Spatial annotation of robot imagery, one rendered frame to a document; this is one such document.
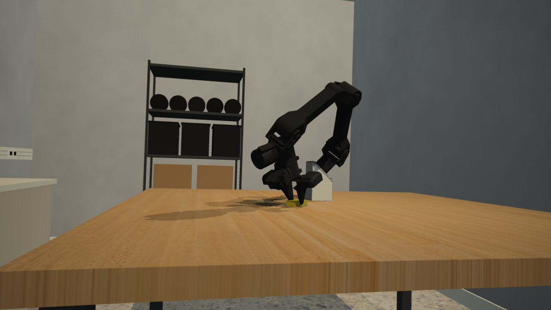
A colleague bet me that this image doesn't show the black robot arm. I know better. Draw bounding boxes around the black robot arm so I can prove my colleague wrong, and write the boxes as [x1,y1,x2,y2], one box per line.
[251,81,362,190]

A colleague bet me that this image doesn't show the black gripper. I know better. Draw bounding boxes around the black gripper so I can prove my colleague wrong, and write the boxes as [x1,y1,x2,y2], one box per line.
[262,155,323,205]

